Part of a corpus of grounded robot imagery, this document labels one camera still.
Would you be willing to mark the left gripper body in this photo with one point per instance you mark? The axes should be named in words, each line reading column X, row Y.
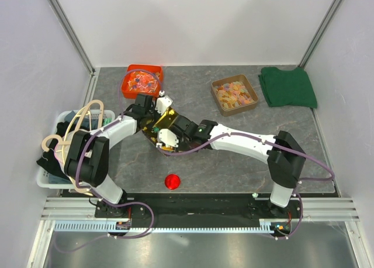
column 152, row 117

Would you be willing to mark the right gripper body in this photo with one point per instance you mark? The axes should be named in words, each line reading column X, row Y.
column 186, row 140

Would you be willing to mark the star candy tin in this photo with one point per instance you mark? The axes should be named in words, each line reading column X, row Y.
column 165, row 122

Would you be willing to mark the orange candy box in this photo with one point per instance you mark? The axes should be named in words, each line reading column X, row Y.
column 142, row 79

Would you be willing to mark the red jar lid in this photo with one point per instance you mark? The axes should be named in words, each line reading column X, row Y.
column 172, row 181

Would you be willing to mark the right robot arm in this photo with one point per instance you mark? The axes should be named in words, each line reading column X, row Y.
column 282, row 154

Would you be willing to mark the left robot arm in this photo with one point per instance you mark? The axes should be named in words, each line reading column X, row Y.
column 87, row 160

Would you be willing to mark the brown gummy candy box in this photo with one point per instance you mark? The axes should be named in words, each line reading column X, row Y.
column 234, row 95

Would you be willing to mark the beige clothes hanger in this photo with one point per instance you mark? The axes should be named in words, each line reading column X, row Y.
column 56, row 146

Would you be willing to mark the green folded cloth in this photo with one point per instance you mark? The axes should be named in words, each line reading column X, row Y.
column 287, row 87

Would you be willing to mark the white laundry basket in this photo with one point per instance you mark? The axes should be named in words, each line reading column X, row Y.
column 47, row 180

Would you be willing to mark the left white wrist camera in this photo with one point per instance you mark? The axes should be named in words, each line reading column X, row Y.
column 163, row 102

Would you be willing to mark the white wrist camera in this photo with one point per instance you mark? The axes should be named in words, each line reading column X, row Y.
column 168, row 138
column 163, row 102

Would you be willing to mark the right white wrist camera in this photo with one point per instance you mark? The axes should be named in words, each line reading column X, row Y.
column 168, row 138

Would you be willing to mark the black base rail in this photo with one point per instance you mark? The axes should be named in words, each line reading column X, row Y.
column 183, row 205

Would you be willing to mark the white cable duct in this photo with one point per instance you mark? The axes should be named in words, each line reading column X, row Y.
column 125, row 227

